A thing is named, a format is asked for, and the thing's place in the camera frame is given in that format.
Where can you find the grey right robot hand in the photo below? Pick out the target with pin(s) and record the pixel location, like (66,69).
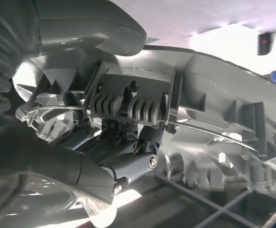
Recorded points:
(81,25)

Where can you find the black wall device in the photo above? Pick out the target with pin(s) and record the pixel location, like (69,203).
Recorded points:
(264,44)

